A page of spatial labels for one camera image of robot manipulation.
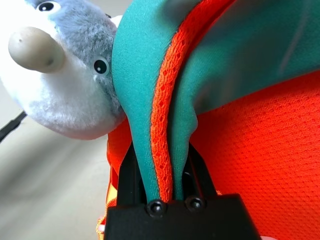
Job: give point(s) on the teal and orange backpack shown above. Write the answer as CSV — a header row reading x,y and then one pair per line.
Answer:
x,y
262,137

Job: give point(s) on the grey white plush dolphin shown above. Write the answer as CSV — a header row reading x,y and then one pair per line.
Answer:
x,y
62,100

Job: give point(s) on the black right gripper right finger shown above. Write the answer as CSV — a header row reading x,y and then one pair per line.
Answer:
x,y
202,180

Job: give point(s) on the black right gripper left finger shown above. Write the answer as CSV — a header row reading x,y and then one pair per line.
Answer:
x,y
128,185

